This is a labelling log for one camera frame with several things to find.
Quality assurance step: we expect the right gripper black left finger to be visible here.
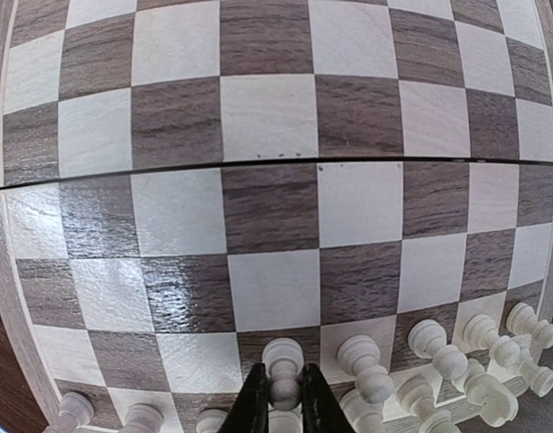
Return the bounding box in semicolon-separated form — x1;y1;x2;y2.
218;363;270;433

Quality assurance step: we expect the light pawn mid board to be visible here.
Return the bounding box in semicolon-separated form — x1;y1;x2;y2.
513;347;553;398

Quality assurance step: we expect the wooden chess board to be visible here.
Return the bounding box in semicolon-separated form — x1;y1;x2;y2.
0;1;553;432

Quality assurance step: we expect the light chess king piece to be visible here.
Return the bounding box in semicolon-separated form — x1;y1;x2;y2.
396;375;461;433

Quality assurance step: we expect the light chess queen piece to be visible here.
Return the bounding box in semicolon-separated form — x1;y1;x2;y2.
196;409;227;433

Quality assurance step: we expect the light chess pawn piece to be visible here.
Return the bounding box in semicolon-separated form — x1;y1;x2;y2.
506;302;553;349

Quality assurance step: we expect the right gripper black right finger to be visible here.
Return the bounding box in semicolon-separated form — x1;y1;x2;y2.
300;364;353;433

